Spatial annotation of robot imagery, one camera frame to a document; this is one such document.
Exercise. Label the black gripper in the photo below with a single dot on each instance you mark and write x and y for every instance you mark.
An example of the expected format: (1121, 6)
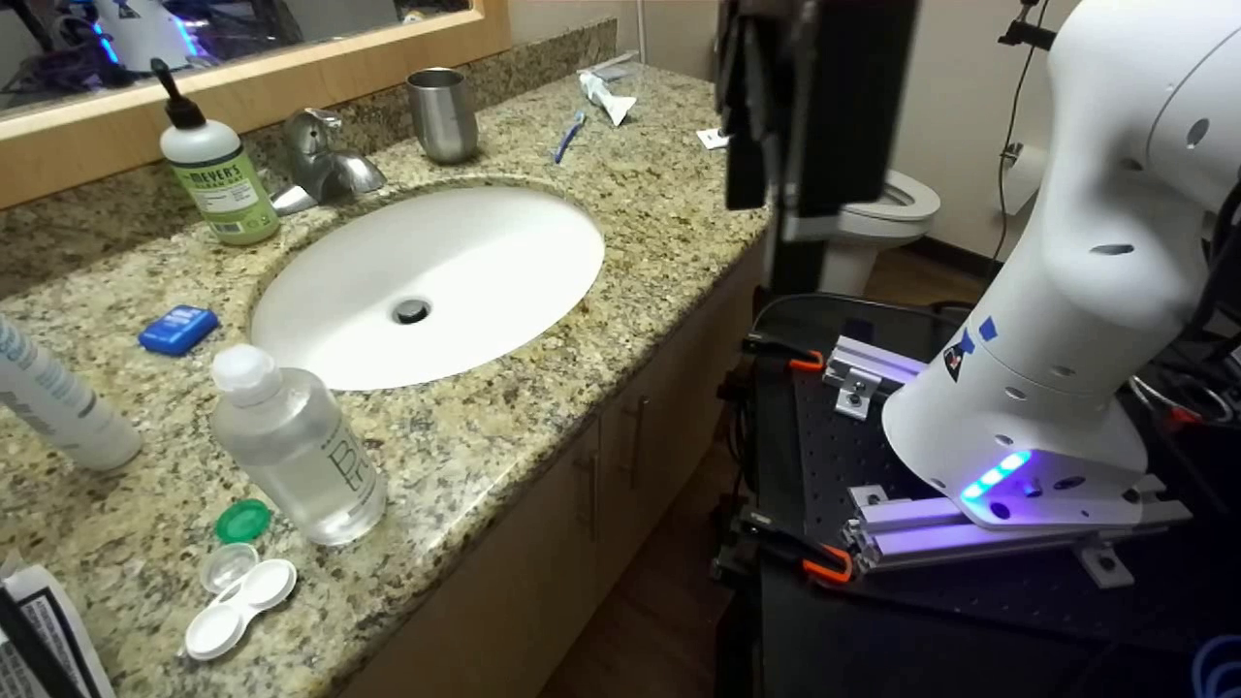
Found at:
(841, 102)

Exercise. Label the blue dental floss box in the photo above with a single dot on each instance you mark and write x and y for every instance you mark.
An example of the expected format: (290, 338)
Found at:
(179, 333)

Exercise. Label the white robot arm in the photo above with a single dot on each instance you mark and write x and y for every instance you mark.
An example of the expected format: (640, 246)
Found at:
(1099, 259)

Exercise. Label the white oval sink basin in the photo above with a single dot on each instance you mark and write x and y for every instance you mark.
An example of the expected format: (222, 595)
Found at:
(490, 259)

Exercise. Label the white toilet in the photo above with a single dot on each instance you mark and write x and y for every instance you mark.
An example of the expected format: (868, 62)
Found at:
(895, 208)

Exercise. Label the white grey toothpaste tube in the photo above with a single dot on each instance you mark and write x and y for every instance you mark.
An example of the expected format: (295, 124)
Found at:
(607, 102)

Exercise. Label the orange black clamp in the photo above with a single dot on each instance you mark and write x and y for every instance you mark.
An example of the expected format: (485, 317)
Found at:
(815, 560)
(790, 354)

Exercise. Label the blue toothbrush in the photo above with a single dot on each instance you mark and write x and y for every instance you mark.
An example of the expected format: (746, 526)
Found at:
(572, 137)

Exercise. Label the grey metal cup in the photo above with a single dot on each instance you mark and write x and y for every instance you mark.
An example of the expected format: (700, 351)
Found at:
(445, 120)

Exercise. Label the granite vanity cabinet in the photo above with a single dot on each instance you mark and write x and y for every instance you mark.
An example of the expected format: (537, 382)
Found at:
(585, 517)

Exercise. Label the black robot cart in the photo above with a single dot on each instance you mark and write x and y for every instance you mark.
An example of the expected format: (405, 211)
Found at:
(841, 623)

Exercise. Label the chrome faucet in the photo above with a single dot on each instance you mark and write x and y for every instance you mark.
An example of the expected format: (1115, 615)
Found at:
(316, 160)

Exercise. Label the green soap pump bottle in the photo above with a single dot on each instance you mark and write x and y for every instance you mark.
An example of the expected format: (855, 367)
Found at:
(225, 190)

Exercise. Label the clear bottle white cap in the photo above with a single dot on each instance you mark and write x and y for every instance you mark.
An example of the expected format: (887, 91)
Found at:
(303, 461)

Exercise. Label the green round cap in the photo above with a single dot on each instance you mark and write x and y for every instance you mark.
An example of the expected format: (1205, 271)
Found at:
(247, 520)

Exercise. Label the clear round cap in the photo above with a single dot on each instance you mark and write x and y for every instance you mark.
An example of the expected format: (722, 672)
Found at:
(225, 570)

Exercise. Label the white contact lens case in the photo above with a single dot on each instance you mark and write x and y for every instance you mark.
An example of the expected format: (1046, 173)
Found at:
(237, 611)

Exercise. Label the white CeraVe lotion bottle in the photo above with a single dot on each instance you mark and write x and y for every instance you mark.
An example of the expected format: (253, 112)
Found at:
(64, 411)

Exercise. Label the printed paper leaflet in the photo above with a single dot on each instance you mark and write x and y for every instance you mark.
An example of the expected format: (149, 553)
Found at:
(61, 635)

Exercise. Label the aluminium extrusion rail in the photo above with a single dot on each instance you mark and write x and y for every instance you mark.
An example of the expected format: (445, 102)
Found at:
(872, 370)
(933, 529)

